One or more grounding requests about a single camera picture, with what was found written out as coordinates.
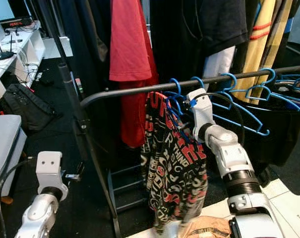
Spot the black red printed shirt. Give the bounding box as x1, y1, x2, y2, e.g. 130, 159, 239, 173
140, 91, 209, 234

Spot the grey cushioned bench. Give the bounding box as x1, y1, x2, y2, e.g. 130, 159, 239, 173
0, 114, 22, 204

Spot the white garment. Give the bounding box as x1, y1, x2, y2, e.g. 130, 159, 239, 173
202, 46, 236, 79

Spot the black metal clothes rack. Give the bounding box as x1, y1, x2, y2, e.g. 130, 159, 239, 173
58, 62, 300, 238

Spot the black backpack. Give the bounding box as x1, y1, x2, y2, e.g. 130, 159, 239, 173
0, 83, 57, 133

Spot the small grey floor device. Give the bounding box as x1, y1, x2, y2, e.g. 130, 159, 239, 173
74, 77, 84, 95

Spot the black long garment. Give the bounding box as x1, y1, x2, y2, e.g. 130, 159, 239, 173
150, 0, 185, 91

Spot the black short garment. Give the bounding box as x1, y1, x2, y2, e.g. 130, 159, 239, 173
182, 0, 249, 56

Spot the yellow striped garment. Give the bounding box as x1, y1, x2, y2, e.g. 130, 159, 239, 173
234, 0, 295, 102

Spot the white shelf unit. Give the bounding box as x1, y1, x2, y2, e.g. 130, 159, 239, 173
0, 27, 46, 90

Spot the dark navy garment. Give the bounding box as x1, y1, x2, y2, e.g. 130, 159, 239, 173
58, 0, 116, 124

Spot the black antenna router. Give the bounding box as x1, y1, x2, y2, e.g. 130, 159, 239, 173
0, 32, 16, 61

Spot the black router red display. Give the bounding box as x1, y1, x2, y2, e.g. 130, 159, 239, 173
0, 16, 35, 31

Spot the dark curtain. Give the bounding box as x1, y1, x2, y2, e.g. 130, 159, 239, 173
8, 0, 71, 38

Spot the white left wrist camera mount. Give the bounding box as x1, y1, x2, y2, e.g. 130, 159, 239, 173
36, 151, 63, 191

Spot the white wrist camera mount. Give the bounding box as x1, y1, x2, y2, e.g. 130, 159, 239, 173
36, 151, 63, 191
186, 88, 215, 144

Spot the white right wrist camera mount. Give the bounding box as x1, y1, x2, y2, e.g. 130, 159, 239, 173
186, 88, 215, 144

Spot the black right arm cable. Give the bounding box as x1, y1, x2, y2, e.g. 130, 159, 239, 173
199, 91, 246, 145

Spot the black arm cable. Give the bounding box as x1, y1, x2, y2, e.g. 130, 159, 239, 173
0, 157, 39, 238
199, 91, 246, 145

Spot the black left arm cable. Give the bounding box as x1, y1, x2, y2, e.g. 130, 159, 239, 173
0, 157, 39, 238

